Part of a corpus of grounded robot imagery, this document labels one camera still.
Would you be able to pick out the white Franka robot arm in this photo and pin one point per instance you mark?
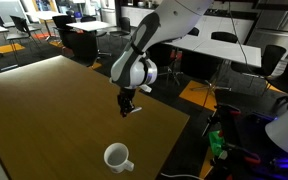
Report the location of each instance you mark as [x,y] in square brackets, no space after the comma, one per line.
[157,30]

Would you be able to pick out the green plastic mount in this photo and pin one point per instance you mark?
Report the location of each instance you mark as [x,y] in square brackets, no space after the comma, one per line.
[215,141]

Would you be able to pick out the silver white wrist camera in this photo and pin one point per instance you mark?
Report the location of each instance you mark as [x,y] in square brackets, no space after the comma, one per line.
[145,88]

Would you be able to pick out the steel refrigerator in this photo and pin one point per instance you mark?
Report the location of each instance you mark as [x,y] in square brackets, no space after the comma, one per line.
[277,23]

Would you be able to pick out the small white square table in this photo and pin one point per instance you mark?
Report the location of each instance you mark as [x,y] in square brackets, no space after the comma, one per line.
[89,25]

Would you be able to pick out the large white long table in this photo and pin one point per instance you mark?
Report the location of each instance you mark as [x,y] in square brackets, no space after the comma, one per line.
[227,51]

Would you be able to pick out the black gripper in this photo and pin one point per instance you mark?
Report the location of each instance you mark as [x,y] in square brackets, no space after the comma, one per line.
[126,95]

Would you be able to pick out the white ceramic mug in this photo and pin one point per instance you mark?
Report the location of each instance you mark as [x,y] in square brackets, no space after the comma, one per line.
[112,165]

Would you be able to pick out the white table by whiteboard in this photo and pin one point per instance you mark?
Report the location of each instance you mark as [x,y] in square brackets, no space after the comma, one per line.
[45,15]

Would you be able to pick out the whiteboard on stand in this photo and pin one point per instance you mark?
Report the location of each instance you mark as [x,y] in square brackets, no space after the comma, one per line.
[7,10]

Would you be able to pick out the red capped white marker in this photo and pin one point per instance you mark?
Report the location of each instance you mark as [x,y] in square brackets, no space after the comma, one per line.
[135,109]

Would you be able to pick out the black clamp stand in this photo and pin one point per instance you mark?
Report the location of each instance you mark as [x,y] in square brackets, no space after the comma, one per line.
[225,120]

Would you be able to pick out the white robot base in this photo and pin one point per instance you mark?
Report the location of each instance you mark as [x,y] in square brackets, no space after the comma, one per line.
[285,130]

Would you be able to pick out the white kitchen counter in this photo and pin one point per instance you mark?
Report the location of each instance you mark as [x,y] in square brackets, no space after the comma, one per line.
[135,13]

